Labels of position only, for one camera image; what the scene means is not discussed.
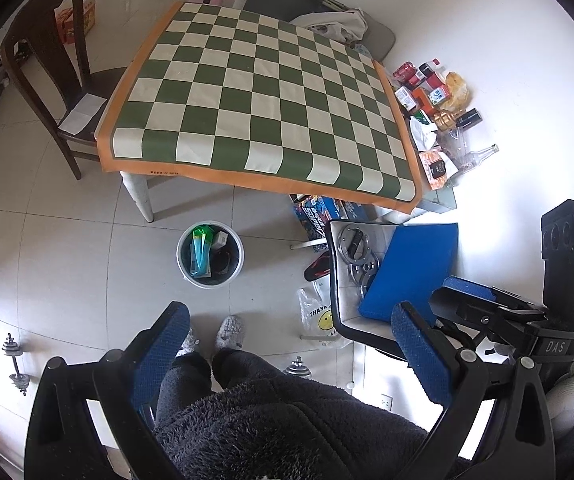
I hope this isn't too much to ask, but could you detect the grey fuzzy slipper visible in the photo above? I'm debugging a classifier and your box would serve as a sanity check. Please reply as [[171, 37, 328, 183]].
[[213, 315, 248, 352], [177, 327, 201, 359]]

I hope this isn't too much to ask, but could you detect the orange snack packet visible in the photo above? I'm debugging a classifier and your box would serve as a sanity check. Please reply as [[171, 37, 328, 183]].
[[418, 147, 460, 191]]

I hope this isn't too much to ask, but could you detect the clear glass bottle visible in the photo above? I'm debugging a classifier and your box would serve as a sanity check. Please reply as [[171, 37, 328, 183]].
[[459, 143, 500, 171]]

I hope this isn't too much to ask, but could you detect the black red slipper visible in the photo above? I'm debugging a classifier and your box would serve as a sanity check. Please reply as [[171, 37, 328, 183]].
[[303, 251, 333, 283]]

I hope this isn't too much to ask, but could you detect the orange cardboard box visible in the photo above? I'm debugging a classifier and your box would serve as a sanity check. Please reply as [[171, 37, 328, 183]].
[[54, 0, 98, 45]]

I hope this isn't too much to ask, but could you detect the yellow snack bag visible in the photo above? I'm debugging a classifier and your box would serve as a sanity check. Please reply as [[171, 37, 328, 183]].
[[444, 71, 470, 107]]

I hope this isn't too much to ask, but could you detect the white plastic bag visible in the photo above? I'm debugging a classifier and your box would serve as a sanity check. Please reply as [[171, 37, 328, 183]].
[[409, 116, 440, 154]]

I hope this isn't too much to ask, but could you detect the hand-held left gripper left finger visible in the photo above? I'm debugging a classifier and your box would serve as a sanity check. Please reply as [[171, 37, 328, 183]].
[[24, 301, 191, 480]]

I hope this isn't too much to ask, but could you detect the white paper sheet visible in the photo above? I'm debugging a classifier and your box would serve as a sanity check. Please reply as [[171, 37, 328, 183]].
[[58, 95, 109, 134]]

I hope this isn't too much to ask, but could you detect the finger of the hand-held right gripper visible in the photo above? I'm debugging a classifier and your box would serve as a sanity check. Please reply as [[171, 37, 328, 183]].
[[441, 275, 548, 312], [428, 290, 538, 347]]

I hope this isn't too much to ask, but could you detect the golden bottle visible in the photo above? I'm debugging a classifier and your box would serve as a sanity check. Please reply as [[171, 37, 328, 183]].
[[434, 109, 468, 133]]

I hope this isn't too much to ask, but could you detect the metal ring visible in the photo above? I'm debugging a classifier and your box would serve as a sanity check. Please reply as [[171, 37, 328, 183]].
[[349, 260, 381, 302], [338, 225, 369, 264]]

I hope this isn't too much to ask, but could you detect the white labelled box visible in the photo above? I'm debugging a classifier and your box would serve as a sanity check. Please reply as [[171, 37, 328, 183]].
[[394, 85, 416, 112]]

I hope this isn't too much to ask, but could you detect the colourful printed box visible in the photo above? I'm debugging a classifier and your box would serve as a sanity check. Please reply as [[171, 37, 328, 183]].
[[292, 194, 373, 241]]

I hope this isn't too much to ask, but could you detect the smiley face plastic bag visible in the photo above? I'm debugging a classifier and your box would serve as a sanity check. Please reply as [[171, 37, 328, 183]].
[[296, 282, 353, 351]]

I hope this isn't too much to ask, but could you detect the green blue plastic bag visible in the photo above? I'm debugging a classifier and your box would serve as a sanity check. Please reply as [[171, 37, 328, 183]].
[[191, 226, 215, 277]]

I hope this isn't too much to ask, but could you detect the green white checkered tablecloth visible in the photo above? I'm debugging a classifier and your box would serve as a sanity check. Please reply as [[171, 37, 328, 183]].
[[94, 1, 424, 213]]

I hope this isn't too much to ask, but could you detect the black plastic bowl lid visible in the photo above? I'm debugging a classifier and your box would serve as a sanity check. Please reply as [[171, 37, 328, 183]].
[[214, 250, 241, 277]]

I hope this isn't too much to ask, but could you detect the person's dark fleece robe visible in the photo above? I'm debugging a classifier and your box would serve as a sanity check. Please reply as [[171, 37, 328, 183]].
[[153, 349, 472, 480]]

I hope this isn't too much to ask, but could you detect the blue seat cushion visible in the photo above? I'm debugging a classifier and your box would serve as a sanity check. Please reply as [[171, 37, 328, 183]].
[[358, 223, 460, 321]]

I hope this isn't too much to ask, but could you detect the dark red-label bottle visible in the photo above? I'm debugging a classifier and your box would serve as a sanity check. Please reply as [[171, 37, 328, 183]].
[[418, 59, 448, 91]]

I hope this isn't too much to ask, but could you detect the white cloth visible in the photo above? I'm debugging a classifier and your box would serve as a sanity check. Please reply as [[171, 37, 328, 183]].
[[291, 9, 368, 44]]

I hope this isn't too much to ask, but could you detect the black metal dumbbell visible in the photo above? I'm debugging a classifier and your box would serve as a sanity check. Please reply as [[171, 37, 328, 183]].
[[1, 332, 30, 397]]

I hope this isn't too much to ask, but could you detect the white round trash bin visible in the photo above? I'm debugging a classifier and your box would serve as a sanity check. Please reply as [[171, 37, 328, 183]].
[[176, 220, 245, 288]]

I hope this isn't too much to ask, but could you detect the grey seat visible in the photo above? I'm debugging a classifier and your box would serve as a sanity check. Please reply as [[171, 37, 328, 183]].
[[362, 20, 398, 61]]

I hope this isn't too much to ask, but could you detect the person's right hand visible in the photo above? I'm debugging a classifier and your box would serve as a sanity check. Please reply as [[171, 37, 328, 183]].
[[549, 374, 574, 428]]

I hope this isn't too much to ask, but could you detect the dark wooden chair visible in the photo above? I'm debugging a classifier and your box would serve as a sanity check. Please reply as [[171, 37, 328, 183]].
[[0, 0, 128, 181]]

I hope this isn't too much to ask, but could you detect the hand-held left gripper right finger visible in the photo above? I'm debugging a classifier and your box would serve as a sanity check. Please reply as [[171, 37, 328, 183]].
[[391, 301, 556, 480]]

